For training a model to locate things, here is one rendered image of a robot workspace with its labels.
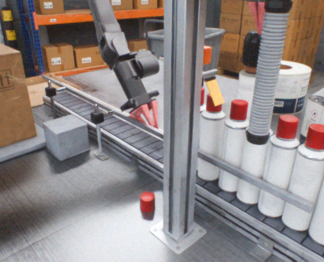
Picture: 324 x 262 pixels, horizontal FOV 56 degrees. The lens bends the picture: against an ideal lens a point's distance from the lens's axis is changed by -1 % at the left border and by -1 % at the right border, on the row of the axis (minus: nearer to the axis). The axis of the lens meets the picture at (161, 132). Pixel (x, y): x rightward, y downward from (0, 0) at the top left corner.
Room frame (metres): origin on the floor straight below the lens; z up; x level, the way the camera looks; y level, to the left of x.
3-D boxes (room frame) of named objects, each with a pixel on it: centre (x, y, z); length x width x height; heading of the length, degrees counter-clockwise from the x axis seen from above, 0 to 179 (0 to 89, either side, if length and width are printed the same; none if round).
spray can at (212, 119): (0.61, -0.11, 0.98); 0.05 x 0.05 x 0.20
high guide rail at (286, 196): (0.80, 0.11, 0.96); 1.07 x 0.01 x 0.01; 43
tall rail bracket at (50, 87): (1.02, 0.37, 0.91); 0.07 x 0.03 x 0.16; 133
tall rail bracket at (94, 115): (0.80, 0.16, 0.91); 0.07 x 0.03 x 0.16; 133
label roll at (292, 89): (1.07, -0.42, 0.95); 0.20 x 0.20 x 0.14
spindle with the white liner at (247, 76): (0.85, -0.27, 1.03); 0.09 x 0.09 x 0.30
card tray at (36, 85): (1.34, 0.56, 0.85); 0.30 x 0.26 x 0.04; 43
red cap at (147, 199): (0.55, 0.03, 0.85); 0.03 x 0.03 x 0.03
